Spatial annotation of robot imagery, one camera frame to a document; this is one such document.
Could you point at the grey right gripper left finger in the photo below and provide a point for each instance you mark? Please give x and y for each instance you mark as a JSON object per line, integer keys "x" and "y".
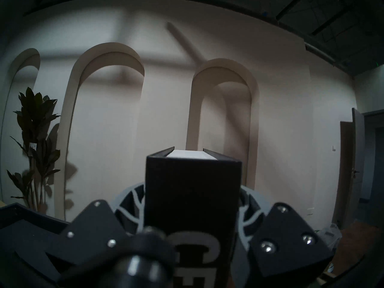
{"x": 90, "y": 230}

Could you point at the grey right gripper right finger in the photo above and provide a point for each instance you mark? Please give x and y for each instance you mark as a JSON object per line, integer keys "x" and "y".
{"x": 288, "y": 239}

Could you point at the black Century book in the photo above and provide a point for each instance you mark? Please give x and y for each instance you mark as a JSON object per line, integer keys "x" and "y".
{"x": 192, "y": 200}

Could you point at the black metal shelf cart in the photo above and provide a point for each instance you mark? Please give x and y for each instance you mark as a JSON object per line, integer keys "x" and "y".
{"x": 24, "y": 230}

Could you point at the clear plastic storage box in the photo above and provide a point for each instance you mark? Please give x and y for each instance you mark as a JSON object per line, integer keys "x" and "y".
{"x": 330, "y": 233}

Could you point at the dark room door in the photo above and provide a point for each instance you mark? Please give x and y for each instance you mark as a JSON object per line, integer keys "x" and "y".
{"x": 351, "y": 170}

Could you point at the dark green potted plant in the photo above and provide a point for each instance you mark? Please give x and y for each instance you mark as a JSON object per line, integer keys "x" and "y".
{"x": 36, "y": 125}

